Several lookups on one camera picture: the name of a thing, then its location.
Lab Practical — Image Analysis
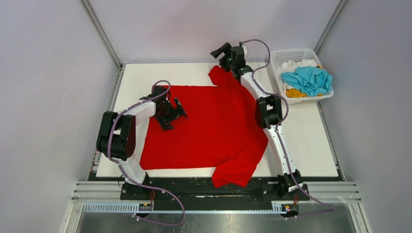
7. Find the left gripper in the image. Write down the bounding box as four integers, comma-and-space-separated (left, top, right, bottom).
155, 98, 187, 130

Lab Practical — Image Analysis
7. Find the red t-shirt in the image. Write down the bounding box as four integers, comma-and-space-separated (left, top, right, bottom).
140, 66, 268, 188

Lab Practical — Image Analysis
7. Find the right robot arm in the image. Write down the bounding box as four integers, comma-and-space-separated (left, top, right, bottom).
210, 41, 304, 200

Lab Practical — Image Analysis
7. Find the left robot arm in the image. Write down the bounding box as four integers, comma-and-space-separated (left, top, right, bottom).
96, 85, 187, 200

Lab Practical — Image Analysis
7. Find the white t-shirt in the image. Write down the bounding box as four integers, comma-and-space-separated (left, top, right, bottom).
275, 59, 319, 93

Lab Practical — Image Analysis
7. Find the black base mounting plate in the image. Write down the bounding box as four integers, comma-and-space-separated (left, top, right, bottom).
120, 177, 309, 211

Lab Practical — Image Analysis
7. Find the yellow t-shirt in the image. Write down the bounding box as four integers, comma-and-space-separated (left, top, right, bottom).
286, 88, 313, 98

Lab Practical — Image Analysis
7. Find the white plastic laundry basket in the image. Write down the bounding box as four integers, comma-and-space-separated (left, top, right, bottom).
270, 48, 334, 104

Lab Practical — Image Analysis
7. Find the light blue t-shirt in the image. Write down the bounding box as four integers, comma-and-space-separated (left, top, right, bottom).
281, 67, 333, 97

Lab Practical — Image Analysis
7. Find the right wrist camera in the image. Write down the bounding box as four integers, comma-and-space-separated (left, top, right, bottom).
239, 41, 247, 55

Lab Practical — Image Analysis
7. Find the right aluminium corner post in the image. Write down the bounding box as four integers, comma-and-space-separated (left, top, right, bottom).
314, 0, 348, 53

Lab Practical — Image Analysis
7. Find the aluminium corner post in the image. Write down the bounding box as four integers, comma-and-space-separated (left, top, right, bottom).
314, 0, 348, 53
80, 0, 123, 69

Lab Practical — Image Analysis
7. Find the aluminium frame rail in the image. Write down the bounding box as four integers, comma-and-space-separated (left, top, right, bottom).
65, 178, 371, 233

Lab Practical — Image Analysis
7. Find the left aluminium corner post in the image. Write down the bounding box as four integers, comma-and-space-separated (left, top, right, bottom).
80, 0, 123, 69

